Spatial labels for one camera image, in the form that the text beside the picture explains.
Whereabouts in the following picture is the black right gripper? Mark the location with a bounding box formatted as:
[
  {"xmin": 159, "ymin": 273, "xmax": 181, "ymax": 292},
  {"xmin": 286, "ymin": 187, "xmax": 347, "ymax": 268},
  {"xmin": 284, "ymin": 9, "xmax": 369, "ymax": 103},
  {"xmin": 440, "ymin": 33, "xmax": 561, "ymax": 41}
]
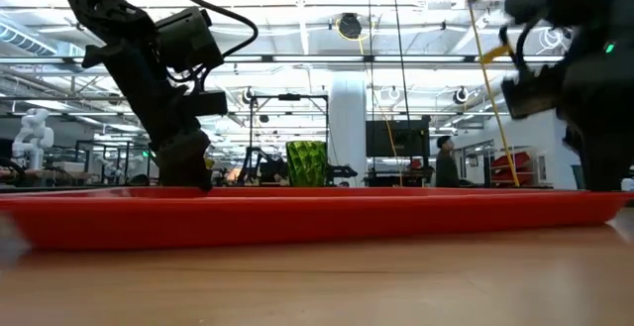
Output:
[{"xmin": 559, "ymin": 43, "xmax": 634, "ymax": 192}]

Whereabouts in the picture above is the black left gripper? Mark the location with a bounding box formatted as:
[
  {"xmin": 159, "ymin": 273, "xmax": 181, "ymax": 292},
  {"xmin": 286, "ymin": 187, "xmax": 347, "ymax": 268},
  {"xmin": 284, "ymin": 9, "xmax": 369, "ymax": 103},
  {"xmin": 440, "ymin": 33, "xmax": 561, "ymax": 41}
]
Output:
[{"xmin": 81, "ymin": 33, "xmax": 229, "ymax": 192}]

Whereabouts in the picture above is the green faceted cup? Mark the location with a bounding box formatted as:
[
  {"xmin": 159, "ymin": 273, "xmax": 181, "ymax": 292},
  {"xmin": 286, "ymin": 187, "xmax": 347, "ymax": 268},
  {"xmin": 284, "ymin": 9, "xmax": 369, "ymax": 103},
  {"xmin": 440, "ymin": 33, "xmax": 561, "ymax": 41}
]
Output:
[{"xmin": 285, "ymin": 140, "xmax": 329, "ymax": 187}]

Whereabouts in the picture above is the red plastic tray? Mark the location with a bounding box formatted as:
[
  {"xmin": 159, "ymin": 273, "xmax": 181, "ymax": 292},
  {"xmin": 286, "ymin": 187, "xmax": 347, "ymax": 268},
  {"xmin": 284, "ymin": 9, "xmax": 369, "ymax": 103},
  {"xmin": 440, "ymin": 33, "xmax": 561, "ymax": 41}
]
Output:
[{"xmin": 0, "ymin": 186, "xmax": 634, "ymax": 253}]

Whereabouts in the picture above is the shelf with red bins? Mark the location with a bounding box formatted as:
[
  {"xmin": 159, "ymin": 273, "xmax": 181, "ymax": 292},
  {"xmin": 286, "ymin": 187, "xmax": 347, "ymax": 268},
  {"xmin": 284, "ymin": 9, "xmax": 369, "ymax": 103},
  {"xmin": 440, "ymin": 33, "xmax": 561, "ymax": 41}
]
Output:
[{"xmin": 489, "ymin": 151, "xmax": 534, "ymax": 186}]

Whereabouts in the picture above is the yellow tape tag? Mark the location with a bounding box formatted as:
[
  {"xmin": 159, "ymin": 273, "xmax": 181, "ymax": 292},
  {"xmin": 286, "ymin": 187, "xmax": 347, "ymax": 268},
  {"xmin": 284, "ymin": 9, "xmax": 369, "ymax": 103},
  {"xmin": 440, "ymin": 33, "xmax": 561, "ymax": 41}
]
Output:
[{"xmin": 480, "ymin": 43, "xmax": 516, "ymax": 64}]

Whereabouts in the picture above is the white round column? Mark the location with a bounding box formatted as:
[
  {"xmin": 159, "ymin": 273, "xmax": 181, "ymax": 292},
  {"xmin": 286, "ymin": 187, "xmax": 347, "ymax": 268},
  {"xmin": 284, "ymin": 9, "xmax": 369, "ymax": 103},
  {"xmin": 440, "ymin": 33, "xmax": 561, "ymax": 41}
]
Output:
[{"xmin": 329, "ymin": 75, "xmax": 368, "ymax": 186}]

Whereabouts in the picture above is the person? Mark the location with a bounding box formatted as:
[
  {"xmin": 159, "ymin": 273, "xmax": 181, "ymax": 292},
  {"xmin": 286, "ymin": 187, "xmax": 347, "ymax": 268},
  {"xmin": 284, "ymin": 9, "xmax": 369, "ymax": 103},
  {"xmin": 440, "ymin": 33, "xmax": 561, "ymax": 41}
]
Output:
[{"xmin": 434, "ymin": 135, "xmax": 462, "ymax": 188}]

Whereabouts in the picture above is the black monitor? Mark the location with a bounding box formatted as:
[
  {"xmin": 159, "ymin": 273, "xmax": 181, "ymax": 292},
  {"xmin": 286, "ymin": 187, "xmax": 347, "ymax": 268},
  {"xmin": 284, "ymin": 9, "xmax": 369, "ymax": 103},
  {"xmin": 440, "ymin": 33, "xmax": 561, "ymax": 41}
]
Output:
[{"xmin": 365, "ymin": 119, "xmax": 431, "ymax": 159}]

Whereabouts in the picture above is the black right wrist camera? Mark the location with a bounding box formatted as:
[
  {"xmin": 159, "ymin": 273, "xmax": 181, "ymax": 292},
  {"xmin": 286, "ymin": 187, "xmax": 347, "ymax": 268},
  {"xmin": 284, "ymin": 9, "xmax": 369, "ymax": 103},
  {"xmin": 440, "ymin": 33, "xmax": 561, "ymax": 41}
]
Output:
[{"xmin": 500, "ymin": 64, "xmax": 566, "ymax": 121}]

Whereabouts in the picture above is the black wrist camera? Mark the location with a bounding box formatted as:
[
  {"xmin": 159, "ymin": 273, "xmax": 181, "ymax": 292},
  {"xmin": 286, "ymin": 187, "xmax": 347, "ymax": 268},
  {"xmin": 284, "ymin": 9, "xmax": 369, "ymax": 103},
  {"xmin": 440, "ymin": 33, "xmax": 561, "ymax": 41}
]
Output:
[
  {"xmin": 500, "ymin": 64, "xmax": 566, "ymax": 121},
  {"xmin": 154, "ymin": 6, "xmax": 225, "ymax": 75}
]

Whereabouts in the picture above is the yellow cable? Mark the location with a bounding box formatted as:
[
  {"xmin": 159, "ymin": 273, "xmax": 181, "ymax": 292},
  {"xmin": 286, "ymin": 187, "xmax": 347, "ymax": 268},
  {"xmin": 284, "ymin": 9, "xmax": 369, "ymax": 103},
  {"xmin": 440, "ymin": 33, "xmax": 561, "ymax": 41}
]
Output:
[{"xmin": 460, "ymin": 0, "xmax": 521, "ymax": 187}]

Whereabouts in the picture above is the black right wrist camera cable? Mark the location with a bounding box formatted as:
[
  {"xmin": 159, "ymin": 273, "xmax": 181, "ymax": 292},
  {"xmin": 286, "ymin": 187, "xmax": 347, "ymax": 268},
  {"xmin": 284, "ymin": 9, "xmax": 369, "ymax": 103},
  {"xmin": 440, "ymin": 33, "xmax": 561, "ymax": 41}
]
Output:
[{"xmin": 497, "ymin": 16, "xmax": 544, "ymax": 77}]

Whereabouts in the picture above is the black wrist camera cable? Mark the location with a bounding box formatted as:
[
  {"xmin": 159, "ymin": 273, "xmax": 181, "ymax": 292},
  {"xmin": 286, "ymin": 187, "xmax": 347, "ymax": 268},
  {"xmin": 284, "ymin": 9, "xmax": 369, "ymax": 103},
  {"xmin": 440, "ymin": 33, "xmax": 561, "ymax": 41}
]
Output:
[
  {"xmin": 497, "ymin": 16, "xmax": 544, "ymax": 77},
  {"xmin": 111, "ymin": 0, "xmax": 260, "ymax": 89}
]

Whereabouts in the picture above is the black background station frame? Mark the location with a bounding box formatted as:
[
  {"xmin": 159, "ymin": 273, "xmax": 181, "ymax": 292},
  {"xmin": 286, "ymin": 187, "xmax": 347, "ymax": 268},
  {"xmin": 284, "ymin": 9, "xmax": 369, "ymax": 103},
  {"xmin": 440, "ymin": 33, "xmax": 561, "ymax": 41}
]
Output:
[{"xmin": 249, "ymin": 92, "xmax": 331, "ymax": 186}]

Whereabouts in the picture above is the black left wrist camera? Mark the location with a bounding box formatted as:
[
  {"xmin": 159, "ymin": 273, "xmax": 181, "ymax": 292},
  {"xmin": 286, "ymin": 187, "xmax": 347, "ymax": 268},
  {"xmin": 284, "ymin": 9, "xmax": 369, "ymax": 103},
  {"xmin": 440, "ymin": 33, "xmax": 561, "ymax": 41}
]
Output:
[{"xmin": 154, "ymin": 6, "xmax": 225, "ymax": 75}]

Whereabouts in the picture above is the black left wrist camera cable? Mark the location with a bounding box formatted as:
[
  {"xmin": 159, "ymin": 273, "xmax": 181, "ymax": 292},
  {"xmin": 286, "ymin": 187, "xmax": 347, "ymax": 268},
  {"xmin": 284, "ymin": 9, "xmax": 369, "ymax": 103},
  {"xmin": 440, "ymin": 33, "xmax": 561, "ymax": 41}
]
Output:
[{"xmin": 111, "ymin": 0, "xmax": 260, "ymax": 89}]

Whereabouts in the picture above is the long black cable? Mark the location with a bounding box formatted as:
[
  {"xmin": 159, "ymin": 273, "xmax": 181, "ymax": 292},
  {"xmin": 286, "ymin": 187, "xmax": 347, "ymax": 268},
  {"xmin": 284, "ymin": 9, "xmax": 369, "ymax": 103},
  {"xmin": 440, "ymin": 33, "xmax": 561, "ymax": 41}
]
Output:
[{"xmin": 388, "ymin": 0, "xmax": 413, "ymax": 130}]

